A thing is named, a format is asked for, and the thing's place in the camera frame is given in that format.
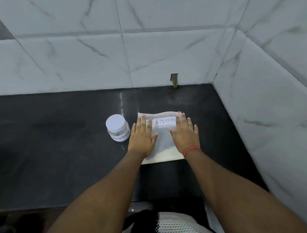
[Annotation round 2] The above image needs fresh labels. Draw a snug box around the white and black mesh shirt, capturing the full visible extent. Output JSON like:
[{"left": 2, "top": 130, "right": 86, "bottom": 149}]
[{"left": 122, "top": 209, "right": 216, "bottom": 233}]

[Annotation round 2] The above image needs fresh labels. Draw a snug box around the clear milk powder zip bag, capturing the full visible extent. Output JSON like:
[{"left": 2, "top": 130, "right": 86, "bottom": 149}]
[{"left": 137, "top": 111, "right": 185, "bottom": 165}]

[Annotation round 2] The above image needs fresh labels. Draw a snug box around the person's left forearm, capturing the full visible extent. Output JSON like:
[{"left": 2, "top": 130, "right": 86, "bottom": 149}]
[{"left": 47, "top": 149, "right": 147, "bottom": 233}]

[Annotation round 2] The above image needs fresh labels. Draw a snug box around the person's left hand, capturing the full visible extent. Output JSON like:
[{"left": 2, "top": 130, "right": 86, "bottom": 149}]
[{"left": 128, "top": 115, "right": 159, "bottom": 159}]

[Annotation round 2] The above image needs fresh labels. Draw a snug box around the white jar lid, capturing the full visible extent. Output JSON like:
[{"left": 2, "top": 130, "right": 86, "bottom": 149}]
[{"left": 106, "top": 114, "right": 127, "bottom": 132}]

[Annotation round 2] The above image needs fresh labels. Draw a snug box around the brown wall pipe outlet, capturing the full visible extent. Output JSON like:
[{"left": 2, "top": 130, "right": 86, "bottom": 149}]
[{"left": 170, "top": 73, "right": 179, "bottom": 89}]

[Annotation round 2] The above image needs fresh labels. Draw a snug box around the person's right hand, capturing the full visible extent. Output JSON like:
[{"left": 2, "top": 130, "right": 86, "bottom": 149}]
[{"left": 169, "top": 113, "right": 201, "bottom": 159}]

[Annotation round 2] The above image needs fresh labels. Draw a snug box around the person's right forearm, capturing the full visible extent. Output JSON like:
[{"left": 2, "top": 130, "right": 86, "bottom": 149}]
[{"left": 185, "top": 149, "right": 307, "bottom": 233}]

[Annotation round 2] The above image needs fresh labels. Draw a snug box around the red thread wristband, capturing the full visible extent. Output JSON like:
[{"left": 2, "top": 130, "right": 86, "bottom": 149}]
[{"left": 183, "top": 145, "right": 201, "bottom": 159}]

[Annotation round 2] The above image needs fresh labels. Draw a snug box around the small clear plastic jar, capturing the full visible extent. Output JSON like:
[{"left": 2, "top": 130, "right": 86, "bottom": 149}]
[{"left": 107, "top": 126, "right": 131, "bottom": 143}]

